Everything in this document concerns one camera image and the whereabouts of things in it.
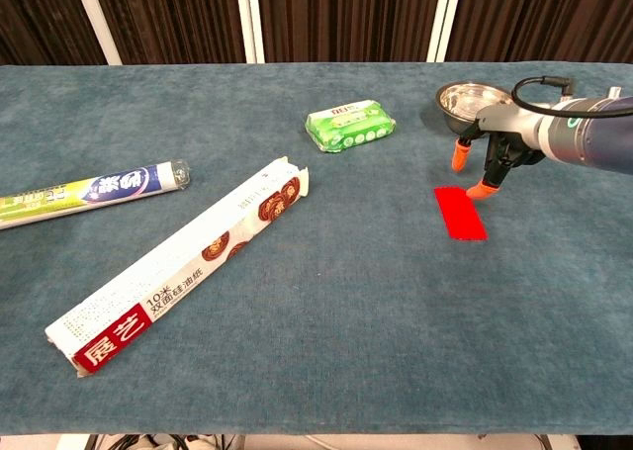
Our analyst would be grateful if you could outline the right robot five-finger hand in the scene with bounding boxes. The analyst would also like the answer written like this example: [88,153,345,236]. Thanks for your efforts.
[450,102,545,202]

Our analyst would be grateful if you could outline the small red object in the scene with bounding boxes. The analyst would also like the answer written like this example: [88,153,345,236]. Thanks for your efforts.
[433,186,490,242]

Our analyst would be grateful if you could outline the small stainless steel bowl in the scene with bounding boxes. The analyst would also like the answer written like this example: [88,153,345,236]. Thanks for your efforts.
[435,81,515,135]

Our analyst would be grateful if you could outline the dark slatted screen panel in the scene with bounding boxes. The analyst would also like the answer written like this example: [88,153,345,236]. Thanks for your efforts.
[256,0,444,64]
[88,0,247,65]
[447,0,633,64]
[0,0,108,66]

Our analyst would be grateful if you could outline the green wrapped soap pack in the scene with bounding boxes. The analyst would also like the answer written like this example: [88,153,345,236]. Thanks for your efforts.
[305,99,398,153]

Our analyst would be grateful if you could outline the blue fabric table cover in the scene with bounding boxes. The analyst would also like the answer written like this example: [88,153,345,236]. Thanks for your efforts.
[0,62,633,436]

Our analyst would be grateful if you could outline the long white baking paper box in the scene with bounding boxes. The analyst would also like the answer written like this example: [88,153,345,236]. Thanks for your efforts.
[44,156,312,378]

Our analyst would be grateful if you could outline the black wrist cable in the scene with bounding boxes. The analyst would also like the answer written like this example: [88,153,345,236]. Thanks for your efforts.
[511,76,633,120]

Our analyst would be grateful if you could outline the white screen frame post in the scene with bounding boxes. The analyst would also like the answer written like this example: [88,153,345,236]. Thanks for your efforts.
[233,0,266,64]
[424,0,465,63]
[70,0,124,66]

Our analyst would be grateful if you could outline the black floor cable tangle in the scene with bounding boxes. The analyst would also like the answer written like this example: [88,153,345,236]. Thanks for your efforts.
[88,434,238,450]

